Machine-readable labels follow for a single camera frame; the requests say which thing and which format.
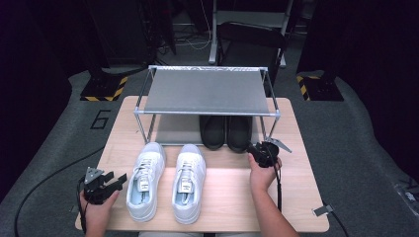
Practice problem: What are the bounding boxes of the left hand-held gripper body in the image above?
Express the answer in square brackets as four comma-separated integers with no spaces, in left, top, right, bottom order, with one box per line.
[78,167,115,205]

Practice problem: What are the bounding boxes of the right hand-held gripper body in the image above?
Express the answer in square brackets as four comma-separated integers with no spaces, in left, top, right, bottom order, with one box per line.
[246,137,293,169]

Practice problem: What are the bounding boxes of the black slipper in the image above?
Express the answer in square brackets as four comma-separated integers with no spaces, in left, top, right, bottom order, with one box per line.
[199,115,227,152]
[226,115,253,154]

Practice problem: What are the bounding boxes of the white sneaker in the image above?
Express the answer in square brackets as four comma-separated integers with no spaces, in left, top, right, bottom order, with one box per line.
[171,143,208,225]
[126,141,167,223]

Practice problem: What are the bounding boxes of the metal shoe rack grey shelves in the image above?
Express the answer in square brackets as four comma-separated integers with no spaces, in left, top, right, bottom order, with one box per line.
[132,64,282,146]

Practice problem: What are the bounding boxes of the person's left hand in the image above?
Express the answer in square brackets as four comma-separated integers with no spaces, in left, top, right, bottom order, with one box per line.
[79,189,121,228]

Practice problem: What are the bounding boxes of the person's right hand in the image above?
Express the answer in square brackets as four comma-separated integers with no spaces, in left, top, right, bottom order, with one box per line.
[247,152,284,194]

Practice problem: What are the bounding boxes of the grey table edge clip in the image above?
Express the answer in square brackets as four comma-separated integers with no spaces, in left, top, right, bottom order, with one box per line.
[311,204,334,217]

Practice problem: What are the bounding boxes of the black stand base striped edge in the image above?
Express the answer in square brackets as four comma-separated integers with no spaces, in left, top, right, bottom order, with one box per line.
[295,70,345,102]
[79,67,129,103]

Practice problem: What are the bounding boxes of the black folding chair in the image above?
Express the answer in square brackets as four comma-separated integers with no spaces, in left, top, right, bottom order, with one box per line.
[215,21,288,88]

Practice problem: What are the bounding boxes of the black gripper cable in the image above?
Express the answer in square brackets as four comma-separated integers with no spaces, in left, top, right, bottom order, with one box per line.
[271,154,284,213]

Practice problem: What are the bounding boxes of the black floor cable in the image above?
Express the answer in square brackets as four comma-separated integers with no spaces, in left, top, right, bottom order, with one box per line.
[13,146,107,237]

